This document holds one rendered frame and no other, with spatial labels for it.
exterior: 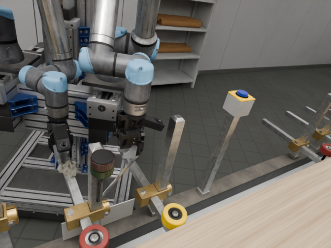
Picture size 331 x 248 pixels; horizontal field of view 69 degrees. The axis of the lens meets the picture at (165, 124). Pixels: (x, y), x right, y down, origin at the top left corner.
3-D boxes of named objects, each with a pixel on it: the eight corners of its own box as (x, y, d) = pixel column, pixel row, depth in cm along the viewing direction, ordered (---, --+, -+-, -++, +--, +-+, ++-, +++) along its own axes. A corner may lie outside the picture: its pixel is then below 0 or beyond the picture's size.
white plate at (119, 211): (62, 239, 83) (61, 222, 78) (131, 213, 97) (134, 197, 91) (63, 240, 83) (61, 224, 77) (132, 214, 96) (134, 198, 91)
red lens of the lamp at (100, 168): (86, 158, 62) (86, 151, 61) (109, 153, 65) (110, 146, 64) (94, 174, 58) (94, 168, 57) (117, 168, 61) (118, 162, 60)
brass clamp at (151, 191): (133, 196, 91) (135, 187, 88) (164, 186, 98) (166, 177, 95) (141, 209, 87) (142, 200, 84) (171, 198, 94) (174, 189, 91)
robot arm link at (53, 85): (55, 67, 84) (72, 76, 81) (57, 95, 90) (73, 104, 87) (34, 73, 78) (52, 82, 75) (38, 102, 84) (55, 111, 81)
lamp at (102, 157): (87, 204, 72) (87, 151, 61) (105, 199, 75) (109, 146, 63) (93, 220, 69) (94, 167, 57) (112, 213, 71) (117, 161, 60)
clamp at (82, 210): (64, 218, 77) (63, 208, 74) (105, 204, 84) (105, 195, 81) (68, 233, 73) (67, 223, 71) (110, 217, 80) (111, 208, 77)
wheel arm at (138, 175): (118, 154, 108) (119, 147, 106) (125, 152, 110) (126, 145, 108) (167, 238, 80) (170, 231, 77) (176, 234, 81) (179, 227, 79)
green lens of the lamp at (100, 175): (86, 165, 63) (86, 159, 62) (109, 160, 66) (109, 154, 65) (93, 181, 59) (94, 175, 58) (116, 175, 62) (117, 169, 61)
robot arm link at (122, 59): (119, 47, 78) (115, 58, 69) (153, 52, 79) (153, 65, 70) (117, 70, 82) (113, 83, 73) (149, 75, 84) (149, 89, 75)
